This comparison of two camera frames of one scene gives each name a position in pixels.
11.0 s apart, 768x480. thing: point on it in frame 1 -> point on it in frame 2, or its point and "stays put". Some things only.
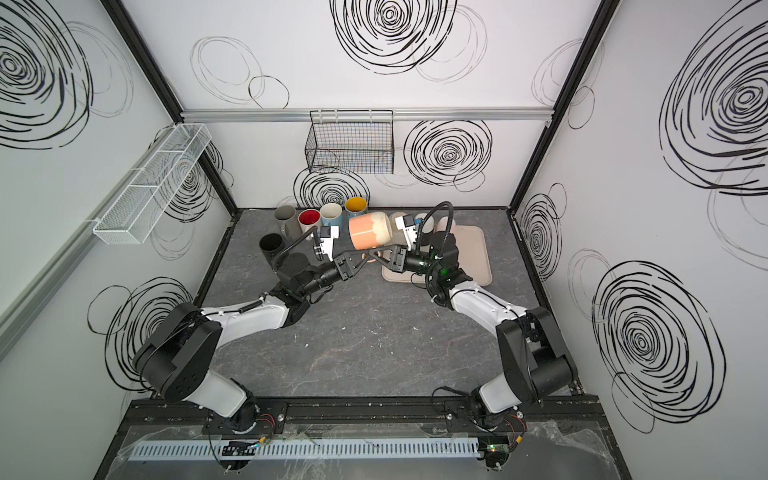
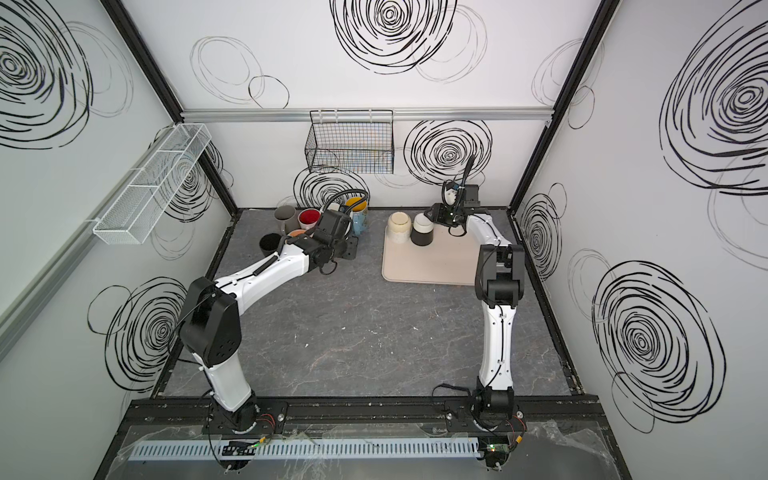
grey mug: (286, 218) stays put
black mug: (270, 245) stays put
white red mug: (308, 218) stays put
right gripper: (393, 259) -> (455, 215)
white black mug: (428, 224) stays put
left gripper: (346, 264) -> (346, 244)
